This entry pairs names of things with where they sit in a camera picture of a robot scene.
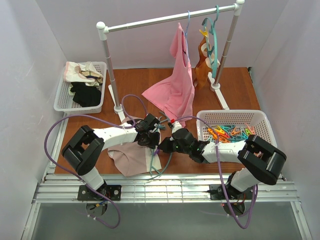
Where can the aluminium mounting rail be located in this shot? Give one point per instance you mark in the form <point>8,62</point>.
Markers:
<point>168,188</point>

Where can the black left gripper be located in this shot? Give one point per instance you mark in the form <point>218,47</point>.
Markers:
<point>155,135</point>

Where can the teal hanger on right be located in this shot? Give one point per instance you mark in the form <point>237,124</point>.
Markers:
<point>212,42</point>

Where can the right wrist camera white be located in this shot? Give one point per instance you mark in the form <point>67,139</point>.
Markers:
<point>174,126</point>

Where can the blue thin hanger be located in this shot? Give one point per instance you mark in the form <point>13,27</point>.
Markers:
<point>186,36</point>

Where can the black garment in basket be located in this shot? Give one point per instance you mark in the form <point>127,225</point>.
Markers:
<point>85,96</point>

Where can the purple clothespin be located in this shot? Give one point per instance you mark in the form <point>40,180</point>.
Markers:
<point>156,152</point>

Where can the white clothespin basket right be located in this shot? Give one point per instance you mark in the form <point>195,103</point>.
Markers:
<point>238,118</point>

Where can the pink t-shirt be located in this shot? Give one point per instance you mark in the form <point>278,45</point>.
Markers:
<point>174,95</point>

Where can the mauve underwear white waistband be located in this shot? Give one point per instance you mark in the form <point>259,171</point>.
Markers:
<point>132,159</point>

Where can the pile of coloured clothespins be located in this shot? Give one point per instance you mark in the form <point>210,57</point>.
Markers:
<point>229,133</point>

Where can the teal clothes hanger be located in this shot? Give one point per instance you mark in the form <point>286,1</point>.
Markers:
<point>156,173</point>

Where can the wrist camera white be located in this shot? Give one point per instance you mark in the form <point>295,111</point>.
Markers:
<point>155,126</point>
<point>174,126</point>

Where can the brown beige underwear hanging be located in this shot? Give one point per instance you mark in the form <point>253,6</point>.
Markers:
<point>203,67</point>

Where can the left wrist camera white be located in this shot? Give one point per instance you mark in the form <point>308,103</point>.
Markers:
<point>155,126</point>

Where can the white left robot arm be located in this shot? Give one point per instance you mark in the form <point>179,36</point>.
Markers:
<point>84,148</point>

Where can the yellow clothespin on hanger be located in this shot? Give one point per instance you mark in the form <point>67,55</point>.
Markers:
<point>205,34</point>

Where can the cream pink garment in basket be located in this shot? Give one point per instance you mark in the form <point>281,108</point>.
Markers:
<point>82,73</point>

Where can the white laundry basket left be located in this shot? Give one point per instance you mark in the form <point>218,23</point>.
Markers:
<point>64,98</point>

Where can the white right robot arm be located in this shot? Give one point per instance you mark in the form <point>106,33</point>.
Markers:
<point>262,161</point>

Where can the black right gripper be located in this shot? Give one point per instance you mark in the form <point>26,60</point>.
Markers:
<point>169,145</point>

